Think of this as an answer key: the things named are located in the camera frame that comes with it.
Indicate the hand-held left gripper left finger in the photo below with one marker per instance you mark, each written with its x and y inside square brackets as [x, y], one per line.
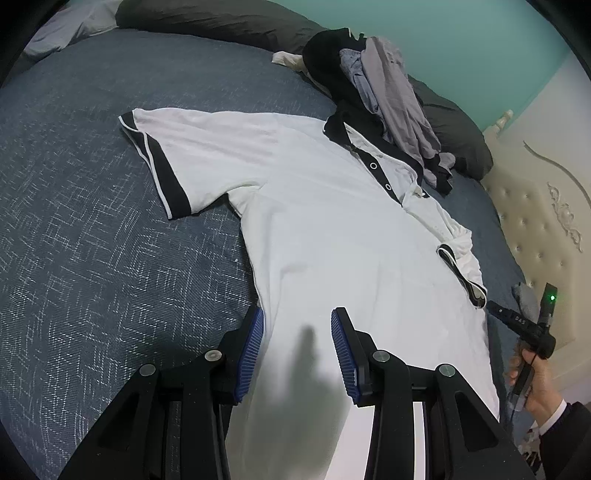
[249, 360]

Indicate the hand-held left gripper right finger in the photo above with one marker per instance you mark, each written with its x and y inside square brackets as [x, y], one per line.
[344, 360]

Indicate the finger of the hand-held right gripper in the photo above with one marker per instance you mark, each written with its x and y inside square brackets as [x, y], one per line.
[505, 316]

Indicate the white polo shirt black trim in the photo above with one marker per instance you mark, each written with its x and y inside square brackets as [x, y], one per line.
[323, 230]

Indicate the person's right forearm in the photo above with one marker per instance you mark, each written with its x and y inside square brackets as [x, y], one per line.
[568, 438]

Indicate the person's right hand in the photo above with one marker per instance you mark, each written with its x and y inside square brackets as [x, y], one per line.
[547, 387]

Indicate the small grey cloth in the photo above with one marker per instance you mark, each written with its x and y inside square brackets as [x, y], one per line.
[524, 295]

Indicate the cream tufted headboard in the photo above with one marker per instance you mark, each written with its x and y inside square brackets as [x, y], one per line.
[545, 184]

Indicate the lavender grey jacket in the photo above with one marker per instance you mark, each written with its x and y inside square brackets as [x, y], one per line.
[401, 101]

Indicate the light blue shirt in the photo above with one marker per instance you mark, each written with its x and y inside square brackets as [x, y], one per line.
[360, 78]

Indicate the black garment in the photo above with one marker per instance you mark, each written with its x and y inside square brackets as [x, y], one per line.
[328, 64]

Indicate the cream cloth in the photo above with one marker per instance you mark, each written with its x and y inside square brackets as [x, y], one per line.
[288, 60]

